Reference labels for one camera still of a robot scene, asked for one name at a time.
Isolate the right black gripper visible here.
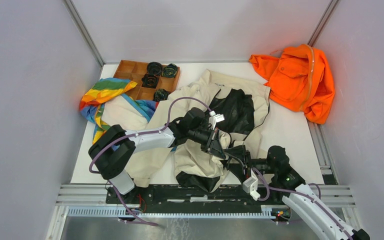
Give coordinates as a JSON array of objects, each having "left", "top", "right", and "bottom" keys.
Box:
[{"left": 222, "top": 145, "right": 277, "bottom": 186}]

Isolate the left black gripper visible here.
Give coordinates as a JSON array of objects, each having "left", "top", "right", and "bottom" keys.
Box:
[{"left": 188, "top": 127, "right": 226, "bottom": 160}]

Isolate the beige zip jacket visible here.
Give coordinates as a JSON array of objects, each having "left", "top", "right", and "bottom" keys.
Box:
[{"left": 117, "top": 70, "right": 271, "bottom": 192}]

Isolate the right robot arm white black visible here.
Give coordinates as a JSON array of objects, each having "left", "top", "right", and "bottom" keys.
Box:
[{"left": 223, "top": 145, "right": 370, "bottom": 240}]

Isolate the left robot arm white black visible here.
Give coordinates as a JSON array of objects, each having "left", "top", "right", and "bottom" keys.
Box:
[{"left": 88, "top": 107, "right": 226, "bottom": 204}]

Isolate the orange jacket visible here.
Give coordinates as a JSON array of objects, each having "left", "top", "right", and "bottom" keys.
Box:
[{"left": 248, "top": 44, "right": 335, "bottom": 125}]

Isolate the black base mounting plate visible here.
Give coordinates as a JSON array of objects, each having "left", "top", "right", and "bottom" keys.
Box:
[{"left": 121, "top": 184, "right": 286, "bottom": 214}]

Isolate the black rolled sock near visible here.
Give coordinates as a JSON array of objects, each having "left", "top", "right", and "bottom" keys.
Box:
[{"left": 153, "top": 88, "right": 170, "bottom": 102}]

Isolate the black rolled sock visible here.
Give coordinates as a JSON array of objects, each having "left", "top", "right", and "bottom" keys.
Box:
[
  {"left": 146, "top": 61, "right": 164, "bottom": 76},
  {"left": 161, "top": 63, "right": 178, "bottom": 79},
  {"left": 153, "top": 88, "right": 170, "bottom": 102},
  {"left": 141, "top": 73, "right": 159, "bottom": 89}
]

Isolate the black rolled sock far right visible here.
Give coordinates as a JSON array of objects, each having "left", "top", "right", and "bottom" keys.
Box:
[{"left": 161, "top": 63, "right": 178, "bottom": 79}]

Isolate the brown wooden compartment tray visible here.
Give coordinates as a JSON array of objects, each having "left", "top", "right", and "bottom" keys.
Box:
[{"left": 113, "top": 60, "right": 181, "bottom": 101}]

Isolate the black rolled sock middle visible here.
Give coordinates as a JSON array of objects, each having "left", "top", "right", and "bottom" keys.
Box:
[{"left": 141, "top": 73, "right": 159, "bottom": 89}]

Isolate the black rolled sock far left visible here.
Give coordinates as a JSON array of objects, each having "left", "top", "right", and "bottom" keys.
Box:
[{"left": 146, "top": 61, "right": 164, "bottom": 76}]

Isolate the rainbow striped garment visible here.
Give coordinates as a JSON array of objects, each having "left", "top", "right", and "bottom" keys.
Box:
[{"left": 78, "top": 77, "right": 158, "bottom": 143}]

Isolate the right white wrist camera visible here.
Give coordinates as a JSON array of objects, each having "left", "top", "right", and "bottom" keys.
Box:
[{"left": 242, "top": 170, "right": 261, "bottom": 201}]

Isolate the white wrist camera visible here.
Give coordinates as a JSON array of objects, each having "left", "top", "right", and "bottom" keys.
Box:
[
  {"left": 208, "top": 111, "right": 225, "bottom": 130},
  {"left": 242, "top": 170, "right": 261, "bottom": 201}
]

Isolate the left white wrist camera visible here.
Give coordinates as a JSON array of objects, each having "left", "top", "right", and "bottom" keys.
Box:
[{"left": 208, "top": 111, "right": 225, "bottom": 130}]

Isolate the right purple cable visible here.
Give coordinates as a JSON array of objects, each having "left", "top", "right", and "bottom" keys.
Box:
[{"left": 251, "top": 167, "right": 355, "bottom": 240}]

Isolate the purple cable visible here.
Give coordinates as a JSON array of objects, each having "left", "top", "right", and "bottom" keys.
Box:
[
  {"left": 251, "top": 167, "right": 355, "bottom": 240},
  {"left": 88, "top": 96, "right": 214, "bottom": 228}
]

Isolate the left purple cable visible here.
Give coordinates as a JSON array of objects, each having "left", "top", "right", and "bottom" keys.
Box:
[{"left": 88, "top": 96, "right": 214, "bottom": 228}]

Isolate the aluminium frame rail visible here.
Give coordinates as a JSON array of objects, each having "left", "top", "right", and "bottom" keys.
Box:
[{"left": 55, "top": 184, "right": 357, "bottom": 220}]

